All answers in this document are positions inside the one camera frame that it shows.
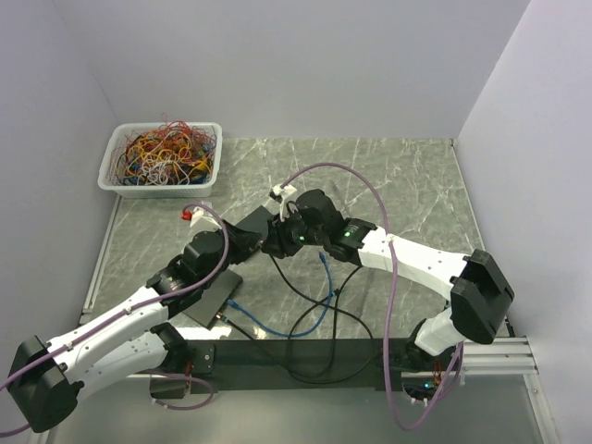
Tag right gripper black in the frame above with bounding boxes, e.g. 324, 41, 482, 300
261, 205, 327, 260

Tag black network switch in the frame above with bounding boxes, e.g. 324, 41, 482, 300
183, 270, 243, 329
237, 205, 274, 241

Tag blue ethernet cable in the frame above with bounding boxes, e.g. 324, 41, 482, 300
225, 253, 335, 338

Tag black ethernet cable short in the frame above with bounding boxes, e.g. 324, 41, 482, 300
269, 256, 361, 379

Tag black ethernet cable long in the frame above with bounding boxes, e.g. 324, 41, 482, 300
219, 295, 376, 385

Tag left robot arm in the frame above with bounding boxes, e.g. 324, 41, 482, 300
1, 220, 267, 433

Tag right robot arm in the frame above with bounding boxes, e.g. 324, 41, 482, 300
262, 185, 514, 372

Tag white plastic basket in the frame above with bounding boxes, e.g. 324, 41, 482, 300
97, 120, 223, 199

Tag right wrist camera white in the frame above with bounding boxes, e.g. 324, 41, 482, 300
269, 184, 297, 222

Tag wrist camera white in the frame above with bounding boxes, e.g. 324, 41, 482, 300
181, 204, 220, 232
269, 184, 297, 222

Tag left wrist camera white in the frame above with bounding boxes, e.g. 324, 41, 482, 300
181, 204, 220, 232

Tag tangled colourful wires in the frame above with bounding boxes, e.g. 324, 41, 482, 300
115, 112, 218, 187

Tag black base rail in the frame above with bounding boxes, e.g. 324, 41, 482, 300
184, 337, 463, 395

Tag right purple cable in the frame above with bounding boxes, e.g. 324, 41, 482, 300
284, 162, 464, 431

